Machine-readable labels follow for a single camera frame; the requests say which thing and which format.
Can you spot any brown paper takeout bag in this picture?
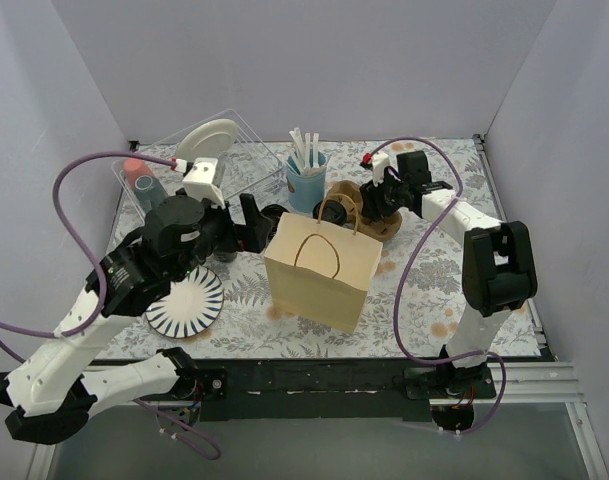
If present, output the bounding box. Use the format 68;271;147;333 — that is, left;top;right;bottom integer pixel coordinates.
264;213;383;334

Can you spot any black plastic cup lid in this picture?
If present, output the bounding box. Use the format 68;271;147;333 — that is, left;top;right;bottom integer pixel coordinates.
312;199;352;226

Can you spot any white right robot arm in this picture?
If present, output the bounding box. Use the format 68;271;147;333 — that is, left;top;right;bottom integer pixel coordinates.
360;151;537;398

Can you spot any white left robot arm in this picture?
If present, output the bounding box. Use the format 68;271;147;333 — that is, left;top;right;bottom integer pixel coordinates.
0;194;273;445

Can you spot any brown pulp cup carrier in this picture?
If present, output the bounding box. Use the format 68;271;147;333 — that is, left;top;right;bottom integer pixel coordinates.
326;180;403;242

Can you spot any blue cylindrical holder cup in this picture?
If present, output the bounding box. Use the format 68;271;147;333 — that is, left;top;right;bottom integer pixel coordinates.
286;152;327;213

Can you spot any white wrapped straw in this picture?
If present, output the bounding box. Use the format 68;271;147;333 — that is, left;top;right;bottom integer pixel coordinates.
289;127;308;173
304;133;312;171
311;132;320;168

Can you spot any blue striped white plate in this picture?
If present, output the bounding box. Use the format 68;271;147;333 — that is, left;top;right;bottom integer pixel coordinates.
144;266;224;339

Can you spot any white ceramic plate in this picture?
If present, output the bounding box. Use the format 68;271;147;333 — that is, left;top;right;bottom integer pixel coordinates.
175;119;239;161

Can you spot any teal plastic cup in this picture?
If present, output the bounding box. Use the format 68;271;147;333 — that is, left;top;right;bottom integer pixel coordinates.
134;175;167;213

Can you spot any pink plastic cup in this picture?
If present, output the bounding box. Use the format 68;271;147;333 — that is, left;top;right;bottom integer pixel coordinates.
123;158;154;193

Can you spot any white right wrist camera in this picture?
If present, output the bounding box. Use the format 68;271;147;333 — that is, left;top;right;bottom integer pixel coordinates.
360;151;391;186

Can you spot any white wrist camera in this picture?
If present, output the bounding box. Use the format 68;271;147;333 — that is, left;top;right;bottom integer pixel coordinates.
360;151;391;186
182;157;225;209

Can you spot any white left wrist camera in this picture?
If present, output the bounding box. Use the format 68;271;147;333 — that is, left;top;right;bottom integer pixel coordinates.
182;157;225;209

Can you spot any clear wire dish rack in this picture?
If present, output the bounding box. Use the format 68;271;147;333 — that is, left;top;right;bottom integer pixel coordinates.
137;109;288;223

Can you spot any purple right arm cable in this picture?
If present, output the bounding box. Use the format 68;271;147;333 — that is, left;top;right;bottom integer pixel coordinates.
368;137;510;436

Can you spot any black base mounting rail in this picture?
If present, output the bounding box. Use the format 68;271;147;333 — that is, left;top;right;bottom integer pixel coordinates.
155;359;496;422

